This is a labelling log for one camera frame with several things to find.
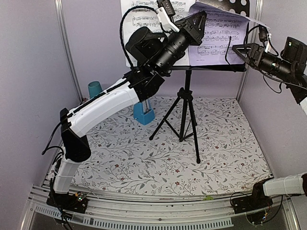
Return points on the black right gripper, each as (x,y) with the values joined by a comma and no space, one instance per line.
(255,55)

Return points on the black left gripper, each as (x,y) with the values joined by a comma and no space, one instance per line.
(195,33)

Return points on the purple sheet music page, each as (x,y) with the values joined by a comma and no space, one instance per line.
(222,30)

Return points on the sheet music booklet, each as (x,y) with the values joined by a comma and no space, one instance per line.
(143,17)

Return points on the blue metronome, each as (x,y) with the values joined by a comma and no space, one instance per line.
(143,112)

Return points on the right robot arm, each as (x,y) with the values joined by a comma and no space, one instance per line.
(289,68)

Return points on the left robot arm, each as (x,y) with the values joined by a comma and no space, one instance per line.
(155,53)

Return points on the floral table mat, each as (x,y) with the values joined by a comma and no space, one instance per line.
(128,157)

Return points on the teal ceramic vase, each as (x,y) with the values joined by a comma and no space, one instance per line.
(94,88)

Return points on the green tape piece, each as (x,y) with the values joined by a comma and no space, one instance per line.
(206,198)

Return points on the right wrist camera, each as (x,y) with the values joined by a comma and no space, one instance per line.
(265,38)

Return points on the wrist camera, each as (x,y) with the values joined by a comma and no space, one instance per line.
(165,13)
(265,38)

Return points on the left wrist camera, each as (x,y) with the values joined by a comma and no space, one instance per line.
(165,13)

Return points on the aluminium front rail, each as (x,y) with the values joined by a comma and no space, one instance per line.
(120,211)

